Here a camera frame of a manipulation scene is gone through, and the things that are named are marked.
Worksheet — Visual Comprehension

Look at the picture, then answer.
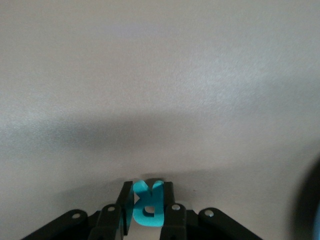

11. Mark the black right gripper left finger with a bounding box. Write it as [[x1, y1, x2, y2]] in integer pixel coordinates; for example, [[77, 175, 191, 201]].
[[19, 181, 135, 240]]

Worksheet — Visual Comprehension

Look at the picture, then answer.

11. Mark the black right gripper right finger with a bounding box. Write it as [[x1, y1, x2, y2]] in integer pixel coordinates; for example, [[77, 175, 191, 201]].
[[159, 181, 263, 240]]

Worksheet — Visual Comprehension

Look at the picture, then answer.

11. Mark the teal foam letter R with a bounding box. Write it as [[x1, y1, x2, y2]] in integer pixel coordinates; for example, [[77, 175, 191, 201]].
[[131, 179, 166, 228]]

